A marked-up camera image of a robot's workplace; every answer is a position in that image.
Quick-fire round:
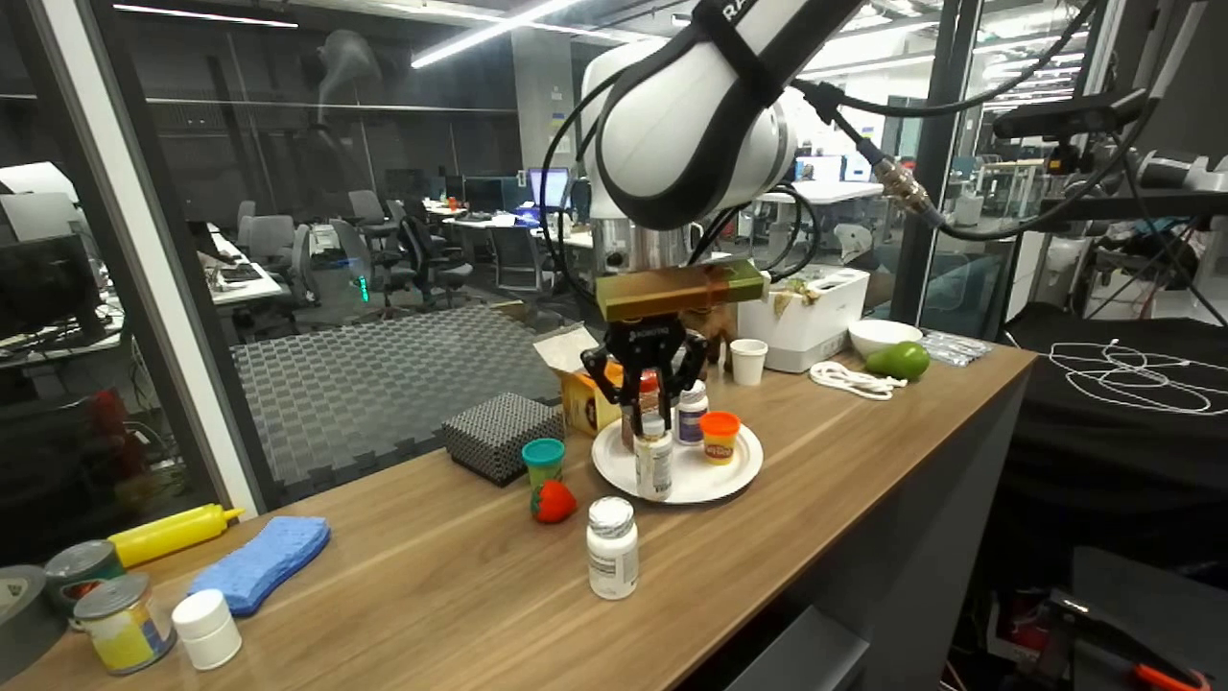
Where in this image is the grey foam block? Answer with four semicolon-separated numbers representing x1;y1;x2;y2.
443;390;562;484

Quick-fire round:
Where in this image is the dark tin can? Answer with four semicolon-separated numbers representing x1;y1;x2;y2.
43;540;125;614

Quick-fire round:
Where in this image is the white paper plate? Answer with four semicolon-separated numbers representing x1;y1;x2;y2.
593;422;765;508

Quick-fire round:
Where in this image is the grey tape roll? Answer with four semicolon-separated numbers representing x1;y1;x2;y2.
0;565;64;679

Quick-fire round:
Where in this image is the yellow mustard bottle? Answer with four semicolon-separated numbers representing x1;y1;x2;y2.
107;502;238;568

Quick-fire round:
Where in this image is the green lime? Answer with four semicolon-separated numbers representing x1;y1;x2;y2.
865;342;928;380

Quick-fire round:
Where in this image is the white pill bottle blue label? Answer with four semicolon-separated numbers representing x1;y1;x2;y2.
677;380;709;441

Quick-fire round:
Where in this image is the white coiled cable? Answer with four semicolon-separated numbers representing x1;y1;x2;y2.
809;356;910;406

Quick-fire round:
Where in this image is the white paper cup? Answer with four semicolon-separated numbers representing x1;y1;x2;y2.
731;338;769;389

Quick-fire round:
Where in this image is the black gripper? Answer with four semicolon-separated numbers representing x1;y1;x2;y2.
579;315;705;434

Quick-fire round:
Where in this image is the yellow tea bag box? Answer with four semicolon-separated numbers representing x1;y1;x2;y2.
534;321;621;439

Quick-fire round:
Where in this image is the white pill bottle front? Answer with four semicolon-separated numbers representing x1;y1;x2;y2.
588;494;643;599

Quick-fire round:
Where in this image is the blue sponge cloth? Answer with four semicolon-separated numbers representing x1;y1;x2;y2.
188;516;330;619

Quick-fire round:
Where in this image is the small white jar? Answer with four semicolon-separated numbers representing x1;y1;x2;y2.
172;587;241;672

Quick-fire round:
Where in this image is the red orange ball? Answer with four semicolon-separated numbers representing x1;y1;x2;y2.
534;481;576;525

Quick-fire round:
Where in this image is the white bowl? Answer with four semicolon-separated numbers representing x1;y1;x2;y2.
850;317;923;356

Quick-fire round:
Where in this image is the white pill bottle green label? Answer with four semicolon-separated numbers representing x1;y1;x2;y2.
635;434;673;500

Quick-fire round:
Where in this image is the teal lid small tub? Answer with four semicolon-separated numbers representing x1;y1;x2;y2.
517;439;563;487

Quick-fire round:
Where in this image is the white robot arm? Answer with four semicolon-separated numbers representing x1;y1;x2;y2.
585;0;866;439

